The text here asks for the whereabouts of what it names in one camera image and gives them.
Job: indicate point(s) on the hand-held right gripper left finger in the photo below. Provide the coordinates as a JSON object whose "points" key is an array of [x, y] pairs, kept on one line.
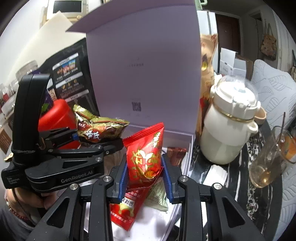
{"points": [[122, 183]]}

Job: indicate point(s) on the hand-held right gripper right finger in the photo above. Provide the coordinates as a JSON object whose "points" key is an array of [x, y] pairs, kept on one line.
{"points": [[167, 185]]}

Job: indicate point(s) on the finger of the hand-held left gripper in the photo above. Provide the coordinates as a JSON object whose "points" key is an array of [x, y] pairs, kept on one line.
{"points": [[108, 148], [60, 139]]}

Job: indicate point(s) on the pale green packet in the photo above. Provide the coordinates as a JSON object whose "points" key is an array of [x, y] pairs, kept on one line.
{"points": [[157, 197]]}

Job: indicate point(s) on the brown gold snack packet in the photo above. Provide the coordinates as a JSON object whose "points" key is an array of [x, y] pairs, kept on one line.
{"points": [[99, 132]]}

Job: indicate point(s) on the red green snack packet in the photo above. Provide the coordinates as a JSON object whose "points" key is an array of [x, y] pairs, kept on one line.
{"points": [[122, 208]]}

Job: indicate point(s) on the small brown sachet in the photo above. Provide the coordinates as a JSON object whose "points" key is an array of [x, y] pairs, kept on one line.
{"points": [[177, 155]]}

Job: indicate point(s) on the red gold-print snack packet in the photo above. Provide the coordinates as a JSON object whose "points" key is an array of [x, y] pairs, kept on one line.
{"points": [[143, 157]]}

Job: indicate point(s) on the lavender gift box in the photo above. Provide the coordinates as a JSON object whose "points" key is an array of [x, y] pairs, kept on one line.
{"points": [[143, 46]]}

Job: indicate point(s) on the person's left forearm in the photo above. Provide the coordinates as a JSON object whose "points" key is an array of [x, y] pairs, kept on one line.
{"points": [[9, 220]]}

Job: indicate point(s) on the person's left hand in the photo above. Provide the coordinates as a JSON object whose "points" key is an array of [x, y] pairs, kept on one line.
{"points": [[30, 200]]}

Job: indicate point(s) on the red plastic canister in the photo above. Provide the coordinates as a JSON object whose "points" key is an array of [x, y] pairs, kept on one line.
{"points": [[57, 115]]}

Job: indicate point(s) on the brown-filled jar white lid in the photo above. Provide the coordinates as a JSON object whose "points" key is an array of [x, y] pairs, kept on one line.
{"points": [[5, 129]]}

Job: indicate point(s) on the clear plastic jar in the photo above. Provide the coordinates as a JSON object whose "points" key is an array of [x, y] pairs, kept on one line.
{"points": [[11, 90]]}

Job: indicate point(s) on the dark-label clear jar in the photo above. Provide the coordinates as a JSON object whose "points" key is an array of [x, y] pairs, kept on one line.
{"points": [[26, 69]]}

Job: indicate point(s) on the black printed bag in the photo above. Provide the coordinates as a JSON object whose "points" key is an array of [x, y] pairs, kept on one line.
{"points": [[69, 76]]}

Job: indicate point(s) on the cream lidded jug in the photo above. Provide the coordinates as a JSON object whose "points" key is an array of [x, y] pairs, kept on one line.
{"points": [[219, 143]]}

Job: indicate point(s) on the white foam board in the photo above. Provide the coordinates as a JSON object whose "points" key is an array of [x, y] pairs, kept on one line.
{"points": [[57, 25]]}

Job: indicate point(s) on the clear glass cup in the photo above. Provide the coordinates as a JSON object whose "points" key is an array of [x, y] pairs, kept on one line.
{"points": [[263, 166]]}

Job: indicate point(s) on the orange printed snack bag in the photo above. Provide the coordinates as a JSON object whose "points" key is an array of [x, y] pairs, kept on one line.
{"points": [[207, 76]]}

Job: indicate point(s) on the brown ceramic bowl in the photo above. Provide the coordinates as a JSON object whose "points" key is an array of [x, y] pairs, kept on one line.
{"points": [[262, 115]]}

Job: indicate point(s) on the orange object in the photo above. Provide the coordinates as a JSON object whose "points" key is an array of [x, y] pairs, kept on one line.
{"points": [[289, 148]]}

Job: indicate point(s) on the white cardboard boxes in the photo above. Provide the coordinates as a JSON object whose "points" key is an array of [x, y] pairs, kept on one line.
{"points": [[227, 60]]}

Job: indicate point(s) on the white fridge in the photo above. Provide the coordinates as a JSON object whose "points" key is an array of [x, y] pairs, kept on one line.
{"points": [[207, 20]]}

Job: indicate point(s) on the dark brown door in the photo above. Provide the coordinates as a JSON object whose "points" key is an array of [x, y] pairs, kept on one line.
{"points": [[227, 32]]}

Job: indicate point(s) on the brown patterned tote bag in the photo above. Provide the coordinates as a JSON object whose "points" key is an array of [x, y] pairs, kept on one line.
{"points": [[268, 46]]}

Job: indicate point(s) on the wall intercom monitor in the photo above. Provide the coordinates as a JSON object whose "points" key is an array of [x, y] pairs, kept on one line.
{"points": [[67, 5]]}

